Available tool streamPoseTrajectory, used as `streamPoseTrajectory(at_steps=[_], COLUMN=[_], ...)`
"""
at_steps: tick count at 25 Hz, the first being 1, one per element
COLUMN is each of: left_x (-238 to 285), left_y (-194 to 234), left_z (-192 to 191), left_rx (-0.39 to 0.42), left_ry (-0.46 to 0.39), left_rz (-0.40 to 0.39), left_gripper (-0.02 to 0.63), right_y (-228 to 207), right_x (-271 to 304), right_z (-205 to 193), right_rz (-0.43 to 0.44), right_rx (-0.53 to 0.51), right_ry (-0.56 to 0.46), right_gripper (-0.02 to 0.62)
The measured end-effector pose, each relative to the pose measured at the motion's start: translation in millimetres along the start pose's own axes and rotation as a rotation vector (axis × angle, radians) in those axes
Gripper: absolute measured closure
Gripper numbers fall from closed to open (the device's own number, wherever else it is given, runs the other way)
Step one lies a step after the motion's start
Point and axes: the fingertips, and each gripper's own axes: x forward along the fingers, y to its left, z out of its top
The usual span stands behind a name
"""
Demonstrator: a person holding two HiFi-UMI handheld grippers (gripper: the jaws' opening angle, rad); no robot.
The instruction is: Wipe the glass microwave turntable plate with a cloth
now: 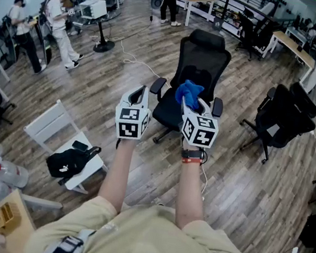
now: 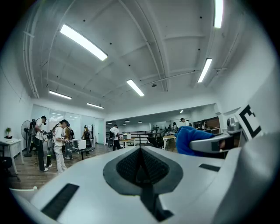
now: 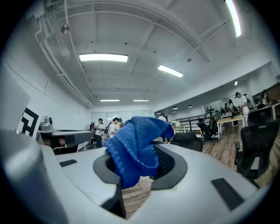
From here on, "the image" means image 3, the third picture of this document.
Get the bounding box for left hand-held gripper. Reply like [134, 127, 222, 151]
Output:
[17, 106, 92, 154]

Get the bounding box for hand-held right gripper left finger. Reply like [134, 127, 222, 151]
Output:
[41, 145, 127, 224]

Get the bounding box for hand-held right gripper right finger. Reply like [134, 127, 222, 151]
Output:
[129, 142, 270, 224]

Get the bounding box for blue cloth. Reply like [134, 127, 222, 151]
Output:
[102, 116, 175, 190]

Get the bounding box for black mesh office chair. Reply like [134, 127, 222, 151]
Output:
[170, 132, 204, 153]
[234, 108, 280, 189]
[196, 121, 219, 145]

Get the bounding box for black metal railing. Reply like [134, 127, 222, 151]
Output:
[175, 111, 221, 133]

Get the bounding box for white ceiling pipes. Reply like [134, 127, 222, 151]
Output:
[35, 17, 95, 108]

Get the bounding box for wooden table with white legs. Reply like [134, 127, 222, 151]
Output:
[216, 115, 245, 140]

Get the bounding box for small grey fisheye camera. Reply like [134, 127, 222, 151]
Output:
[39, 115, 55, 133]

